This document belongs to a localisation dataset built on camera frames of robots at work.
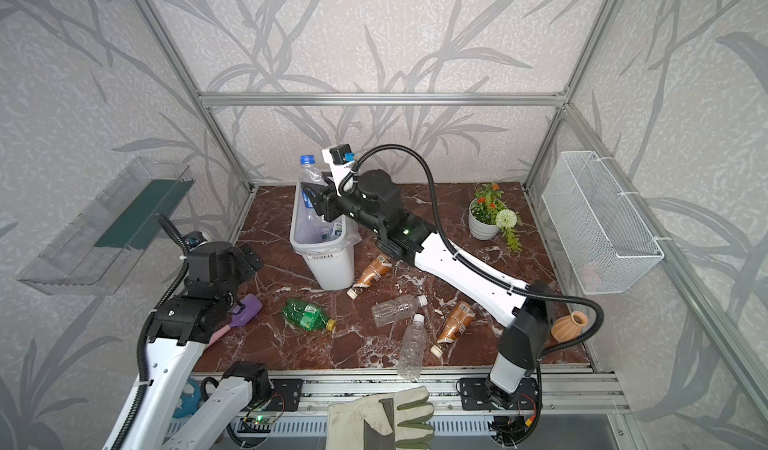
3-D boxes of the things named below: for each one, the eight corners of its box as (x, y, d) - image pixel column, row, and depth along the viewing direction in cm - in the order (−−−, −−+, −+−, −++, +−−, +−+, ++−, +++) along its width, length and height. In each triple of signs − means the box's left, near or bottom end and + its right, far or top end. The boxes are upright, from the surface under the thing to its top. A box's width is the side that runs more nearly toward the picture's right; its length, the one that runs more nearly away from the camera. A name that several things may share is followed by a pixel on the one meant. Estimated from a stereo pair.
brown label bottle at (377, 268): (346, 293, 93) (343, 285, 89) (382, 260, 100) (381, 252, 96) (355, 303, 91) (353, 295, 87) (392, 269, 98) (391, 261, 94)
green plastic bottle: (283, 317, 89) (278, 311, 85) (295, 300, 92) (291, 294, 88) (328, 339, 85) (325, 333, 81) (339, 320, 88) (336, 314, 85)
